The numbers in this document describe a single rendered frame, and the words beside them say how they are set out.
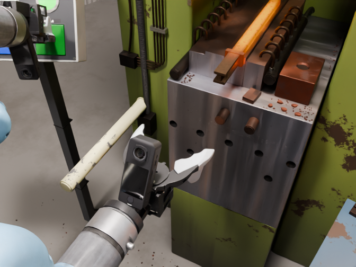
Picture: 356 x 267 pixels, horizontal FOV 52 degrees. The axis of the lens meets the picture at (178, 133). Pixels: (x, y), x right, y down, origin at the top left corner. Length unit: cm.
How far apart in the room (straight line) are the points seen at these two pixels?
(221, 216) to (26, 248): 107
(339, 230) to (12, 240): 88
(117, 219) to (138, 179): 7
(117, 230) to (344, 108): 75
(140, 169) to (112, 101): 185
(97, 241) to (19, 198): 146
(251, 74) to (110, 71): 184
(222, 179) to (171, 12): 52
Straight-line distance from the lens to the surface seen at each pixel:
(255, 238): 131
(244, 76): 94
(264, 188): 109
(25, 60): 86
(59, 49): 100
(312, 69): 95
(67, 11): 100
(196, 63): 98
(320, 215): 143
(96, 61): 281
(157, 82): 128
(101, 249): 54
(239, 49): 93
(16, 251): 24
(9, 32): 73
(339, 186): 130
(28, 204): 195
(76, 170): 114
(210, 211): 129
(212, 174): 113
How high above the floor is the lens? 148
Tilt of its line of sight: 44 degrees down
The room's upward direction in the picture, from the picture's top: straight up
